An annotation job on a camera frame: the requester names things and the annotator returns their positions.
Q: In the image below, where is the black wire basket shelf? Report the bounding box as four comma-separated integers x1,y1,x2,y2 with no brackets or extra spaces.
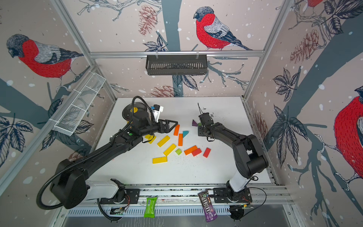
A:
146,54,208,76

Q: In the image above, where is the yellow block bottom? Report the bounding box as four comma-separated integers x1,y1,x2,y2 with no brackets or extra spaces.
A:
152,156,168,164

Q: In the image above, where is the purple candy packet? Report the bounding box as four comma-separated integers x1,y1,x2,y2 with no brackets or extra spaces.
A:
198,190,217,222

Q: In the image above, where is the teal triangle block centre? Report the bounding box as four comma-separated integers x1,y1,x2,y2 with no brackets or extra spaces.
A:
182,131,189,137

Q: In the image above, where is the red block right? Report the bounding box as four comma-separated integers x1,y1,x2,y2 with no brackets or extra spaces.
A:
203,148,211,158

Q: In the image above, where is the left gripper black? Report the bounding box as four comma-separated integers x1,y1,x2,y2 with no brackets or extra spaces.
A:
139,118,178,137

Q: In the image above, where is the white wire basket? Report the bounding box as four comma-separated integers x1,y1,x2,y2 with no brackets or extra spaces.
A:
53,72,106,136

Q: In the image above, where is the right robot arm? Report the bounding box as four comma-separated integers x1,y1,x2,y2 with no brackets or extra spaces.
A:
198,123,268,202

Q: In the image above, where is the orange long block upper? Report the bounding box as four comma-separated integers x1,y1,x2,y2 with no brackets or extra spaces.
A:
174,124,180,136

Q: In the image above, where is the yellow block centre upper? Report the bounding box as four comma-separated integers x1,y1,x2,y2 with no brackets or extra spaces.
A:
157,135,170,147

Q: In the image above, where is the yellow block centre lower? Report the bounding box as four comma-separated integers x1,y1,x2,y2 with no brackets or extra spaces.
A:
163,144,177,156

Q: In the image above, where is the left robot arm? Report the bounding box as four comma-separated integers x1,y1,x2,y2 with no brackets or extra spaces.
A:
36,96,178,210

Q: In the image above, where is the red block left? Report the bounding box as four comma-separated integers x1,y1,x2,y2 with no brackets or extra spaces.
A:
192,148,202,157

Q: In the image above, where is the glass pot lid yellow knob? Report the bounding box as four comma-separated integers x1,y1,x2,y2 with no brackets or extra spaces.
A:
122,103,145,121

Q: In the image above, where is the light green small block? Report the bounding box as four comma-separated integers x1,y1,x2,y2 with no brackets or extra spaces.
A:
175,148,182,155

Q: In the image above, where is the green snack packet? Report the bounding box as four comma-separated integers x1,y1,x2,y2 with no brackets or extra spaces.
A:
144,197,157,218

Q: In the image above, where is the orange long block middle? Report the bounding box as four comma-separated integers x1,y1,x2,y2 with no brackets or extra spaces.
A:
178,133,183,147

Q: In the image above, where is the orange long block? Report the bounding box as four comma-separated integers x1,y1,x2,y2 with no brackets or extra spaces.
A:
174,124,180,136
178,133,183,147

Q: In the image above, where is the red block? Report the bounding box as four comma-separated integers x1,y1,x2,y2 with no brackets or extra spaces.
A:
203,148,211,158
192,148,202,157

